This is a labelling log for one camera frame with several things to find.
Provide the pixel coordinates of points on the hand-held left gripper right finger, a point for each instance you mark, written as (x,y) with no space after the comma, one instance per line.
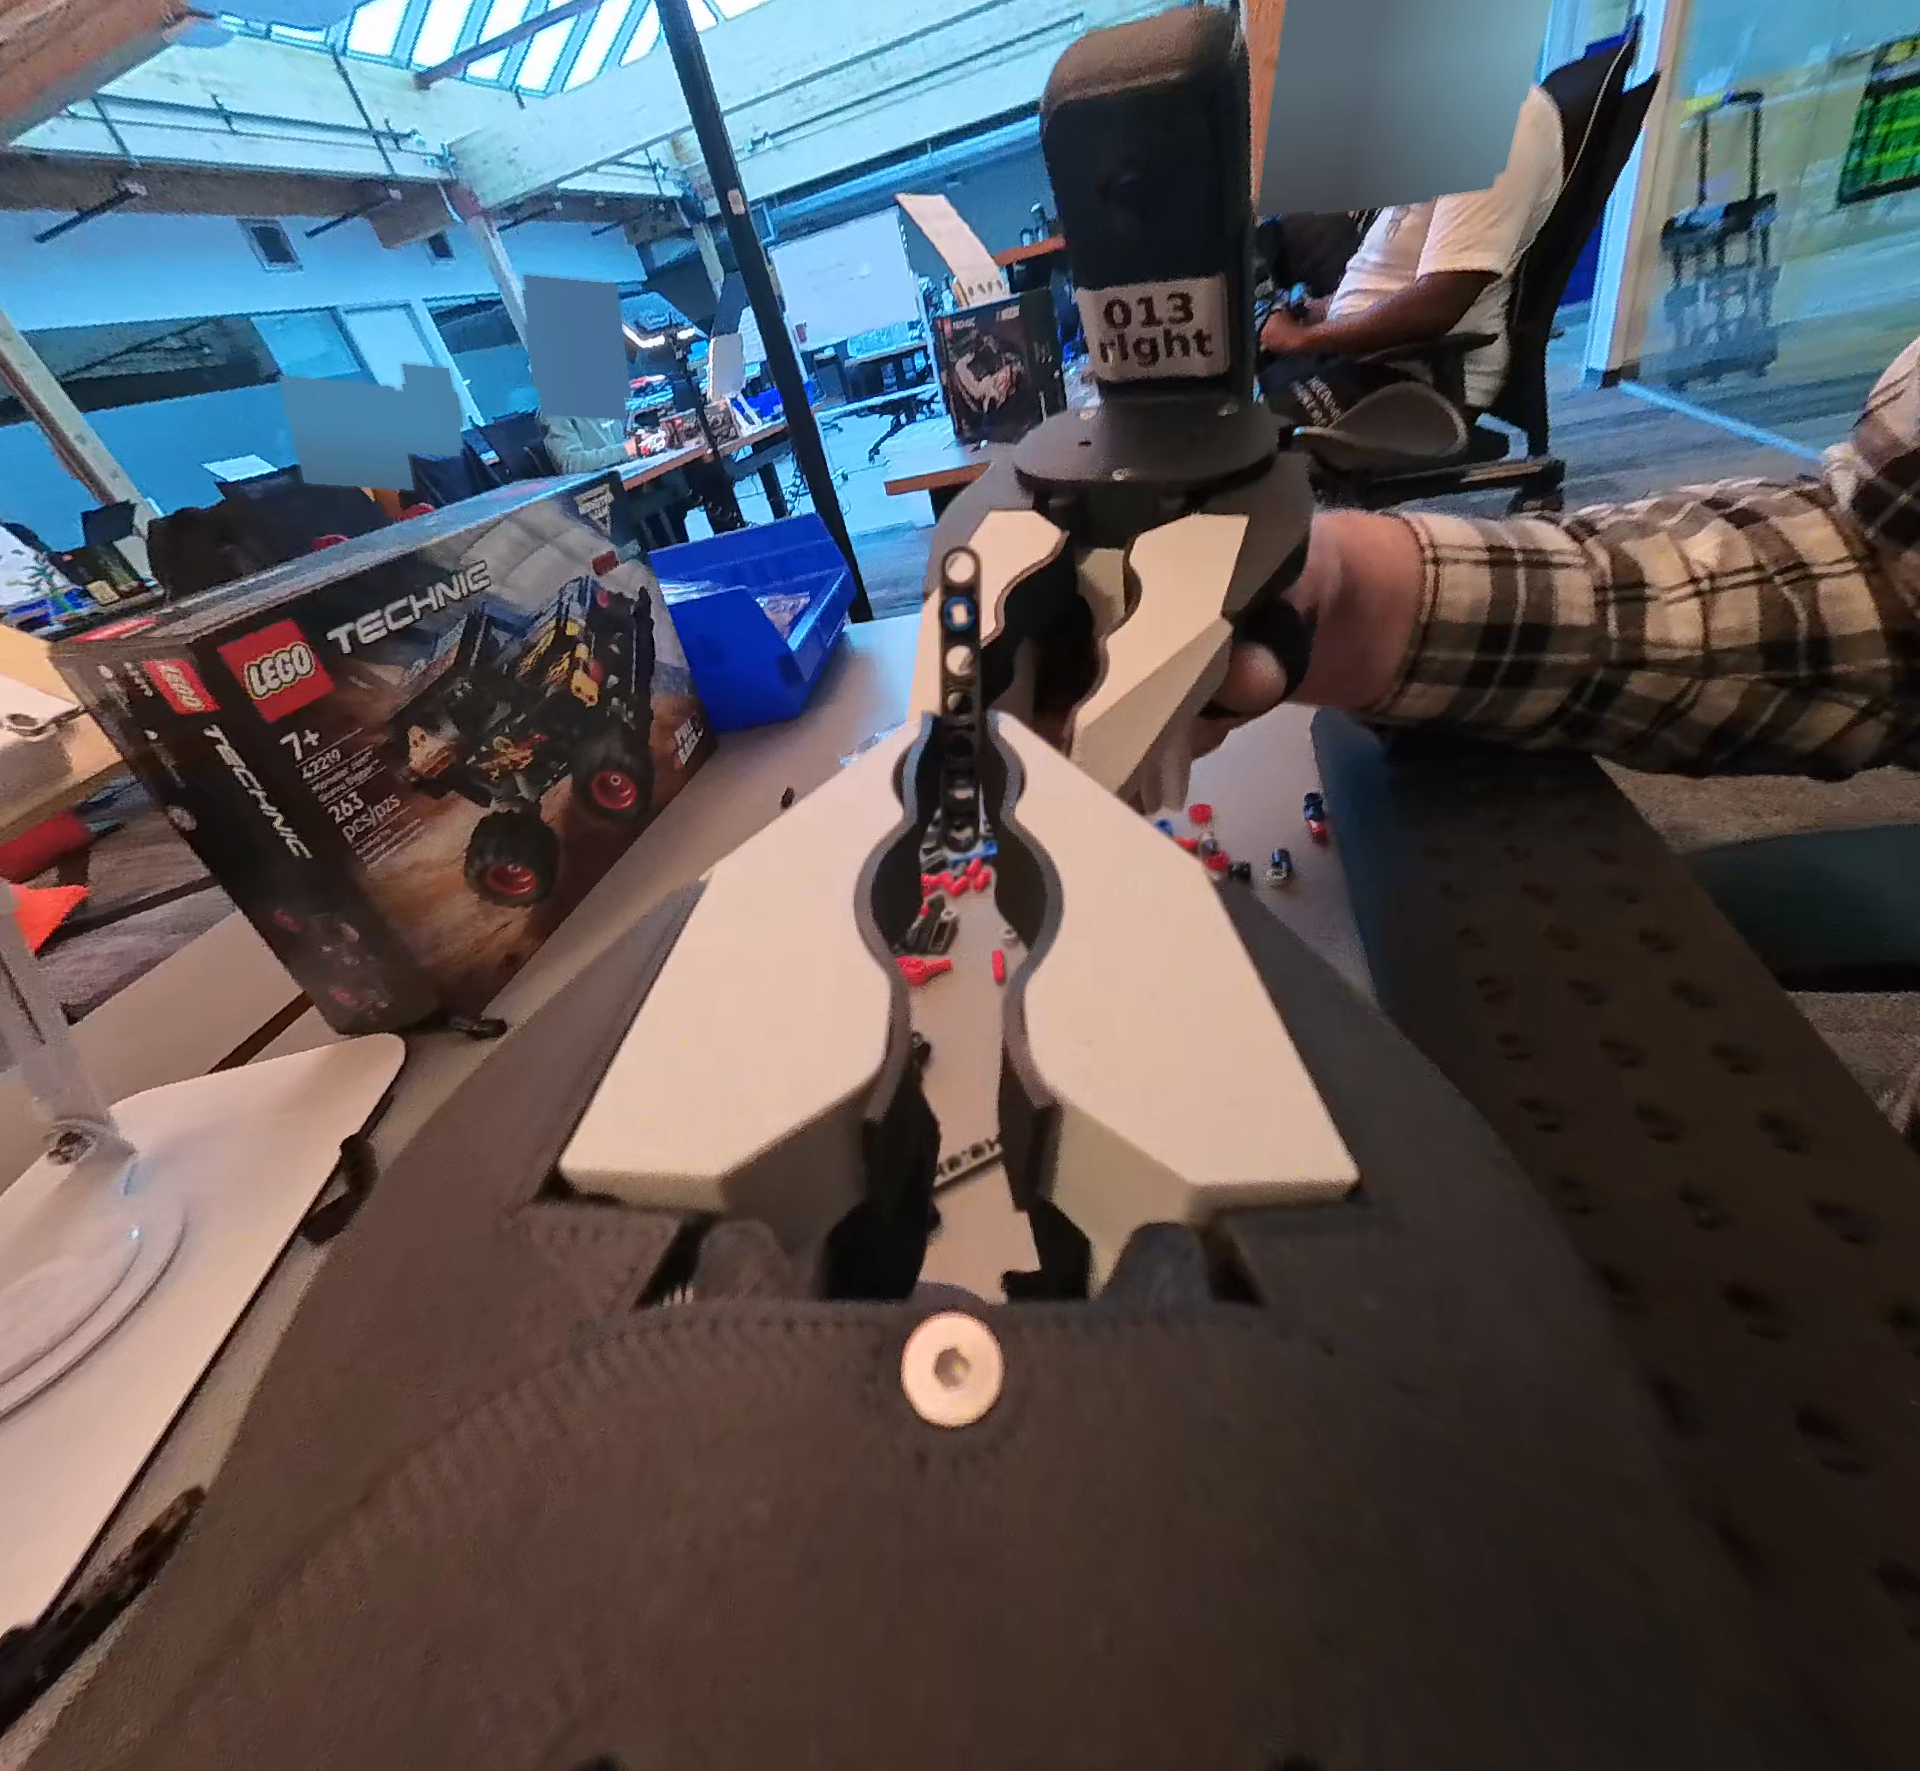
(1184,1036)

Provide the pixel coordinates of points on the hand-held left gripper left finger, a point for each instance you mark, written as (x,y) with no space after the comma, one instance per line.
(721,1036)

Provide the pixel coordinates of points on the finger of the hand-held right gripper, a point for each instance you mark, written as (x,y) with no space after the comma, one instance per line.
(1184,617)
(1035,557)

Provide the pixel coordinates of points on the dark grey seven-hole beam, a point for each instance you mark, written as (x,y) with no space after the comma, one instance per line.
(960,693)

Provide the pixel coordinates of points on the person's right forearm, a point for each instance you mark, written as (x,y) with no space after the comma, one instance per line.
(1650,603)

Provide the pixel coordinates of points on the white desk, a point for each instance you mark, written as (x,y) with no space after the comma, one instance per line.
(795,767)

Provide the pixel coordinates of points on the person's right hand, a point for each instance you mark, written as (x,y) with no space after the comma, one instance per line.
(1343,603)

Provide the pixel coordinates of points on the toy box with white picture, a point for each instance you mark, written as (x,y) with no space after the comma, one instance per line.
(999,369)

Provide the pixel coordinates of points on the pile of small building pieces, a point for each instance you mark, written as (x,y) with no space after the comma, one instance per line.
(953,885)

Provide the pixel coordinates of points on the blue storage bin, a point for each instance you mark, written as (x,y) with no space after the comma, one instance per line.
(750,633)

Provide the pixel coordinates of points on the whiteboard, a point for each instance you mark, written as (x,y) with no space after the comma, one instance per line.
(840,279)

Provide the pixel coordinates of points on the black toy set box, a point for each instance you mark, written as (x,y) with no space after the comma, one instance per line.
(375,783)

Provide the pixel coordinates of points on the black office chair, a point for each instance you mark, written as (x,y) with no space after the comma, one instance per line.
(1590,151)

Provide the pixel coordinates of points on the white book stand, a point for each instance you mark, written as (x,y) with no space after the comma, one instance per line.
(271,1126)

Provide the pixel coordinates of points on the black rolling case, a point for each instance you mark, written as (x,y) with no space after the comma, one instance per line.
(1719,257)

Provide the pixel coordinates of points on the orange cone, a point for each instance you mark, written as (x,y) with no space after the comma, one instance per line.
(45,917)

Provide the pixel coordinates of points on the green display screen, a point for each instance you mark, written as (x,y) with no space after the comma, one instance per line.
(1882,129)

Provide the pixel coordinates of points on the black steel post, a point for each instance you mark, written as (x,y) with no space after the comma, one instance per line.
(735,211)

